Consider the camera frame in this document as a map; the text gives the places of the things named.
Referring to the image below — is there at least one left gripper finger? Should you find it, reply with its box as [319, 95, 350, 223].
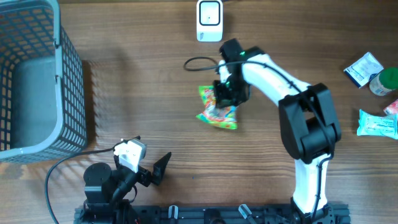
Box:
[151, 152, 172, 185]
[121, 136, 141, 144]

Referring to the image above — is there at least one Haribo gummy candy bag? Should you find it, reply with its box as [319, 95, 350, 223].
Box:
[196, 86, 238, 129]

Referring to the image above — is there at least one white blue sachet pack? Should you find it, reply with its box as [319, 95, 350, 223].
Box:
[343, 52, 384, 88]

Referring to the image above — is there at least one green lid jar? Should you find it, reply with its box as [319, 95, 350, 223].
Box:
[369, 67, 397, 96]

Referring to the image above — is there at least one teal tissue pack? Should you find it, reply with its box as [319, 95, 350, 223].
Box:
[356, 110, 397, 140]

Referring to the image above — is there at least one red pink candy box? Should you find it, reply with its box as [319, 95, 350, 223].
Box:
[383, 100, 398, 115]

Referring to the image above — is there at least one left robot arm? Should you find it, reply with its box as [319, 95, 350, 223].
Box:
[73, 136, 172, 224]

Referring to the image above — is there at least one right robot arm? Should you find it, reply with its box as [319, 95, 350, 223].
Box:
[213, 39, 341, 223]

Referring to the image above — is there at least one white barcode scanner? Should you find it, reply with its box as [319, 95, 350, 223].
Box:
[196, 0, 223, 42]

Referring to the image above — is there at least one grey plastic mesh basket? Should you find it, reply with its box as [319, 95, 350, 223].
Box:
[1, 0, 88, 164]

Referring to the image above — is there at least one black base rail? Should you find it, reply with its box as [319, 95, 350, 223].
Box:
[73, 203, 351, 224]

